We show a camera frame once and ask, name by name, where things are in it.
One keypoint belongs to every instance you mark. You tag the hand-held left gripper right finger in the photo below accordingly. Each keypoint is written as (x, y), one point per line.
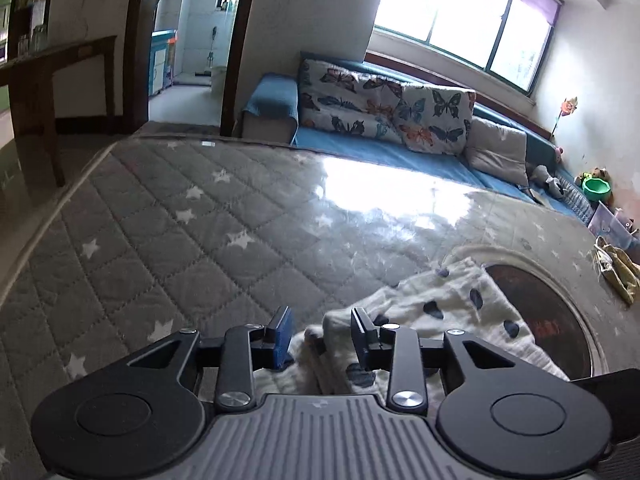
(358, 332)

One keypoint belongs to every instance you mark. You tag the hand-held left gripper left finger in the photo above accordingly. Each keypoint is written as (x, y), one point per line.
(283, 336)

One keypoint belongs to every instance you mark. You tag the white cloth with dark spots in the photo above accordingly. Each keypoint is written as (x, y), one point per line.
(450, 287)

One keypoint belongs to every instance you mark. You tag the grey star quilted table cover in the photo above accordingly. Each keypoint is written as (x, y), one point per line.
(175, 240)

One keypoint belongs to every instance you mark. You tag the blue sofa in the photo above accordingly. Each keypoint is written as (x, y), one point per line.
(380, 152)

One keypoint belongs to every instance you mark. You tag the round dark wooden tray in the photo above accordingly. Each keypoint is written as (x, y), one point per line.
(540, 305)

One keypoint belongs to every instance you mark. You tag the small butterfly print pillow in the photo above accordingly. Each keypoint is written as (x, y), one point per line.
(432, 117)

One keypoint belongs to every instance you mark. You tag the beige pillow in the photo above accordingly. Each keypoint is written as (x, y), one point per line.
(497, 147)

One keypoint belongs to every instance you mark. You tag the large butterfly print pillow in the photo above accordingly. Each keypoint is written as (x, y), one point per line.
(345, 97)

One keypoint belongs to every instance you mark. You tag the grey plush toy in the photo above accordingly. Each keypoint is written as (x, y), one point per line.
(547, 180)

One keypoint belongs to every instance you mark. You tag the yellow cloth bag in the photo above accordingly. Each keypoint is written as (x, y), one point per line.
(620, 267)

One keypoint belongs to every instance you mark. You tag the clear plastic storage box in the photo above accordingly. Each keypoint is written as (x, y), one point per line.
(612, 222)

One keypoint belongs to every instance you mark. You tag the green plastic bowl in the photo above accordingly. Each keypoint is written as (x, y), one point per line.
(597, 189)

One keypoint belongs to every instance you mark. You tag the brown plush toy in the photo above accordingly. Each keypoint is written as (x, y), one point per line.
(600, 174)

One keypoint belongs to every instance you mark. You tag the mop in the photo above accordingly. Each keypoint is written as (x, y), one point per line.
(210, 50)

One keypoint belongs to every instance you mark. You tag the blue and white cabinet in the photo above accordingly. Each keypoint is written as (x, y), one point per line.
(162, 60)

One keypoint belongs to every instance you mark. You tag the toy flower on stem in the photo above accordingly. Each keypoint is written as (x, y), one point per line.
(569, 107)

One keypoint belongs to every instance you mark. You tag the large window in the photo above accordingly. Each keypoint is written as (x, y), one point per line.
(450, 10)

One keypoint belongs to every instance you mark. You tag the dark wooden desk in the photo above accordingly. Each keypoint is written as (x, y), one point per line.
(40, 65)

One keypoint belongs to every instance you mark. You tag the dark wooden door frame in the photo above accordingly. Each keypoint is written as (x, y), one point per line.
(240, 45)

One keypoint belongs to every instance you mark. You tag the wall shelf with items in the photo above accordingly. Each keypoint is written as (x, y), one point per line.
(30, 5)

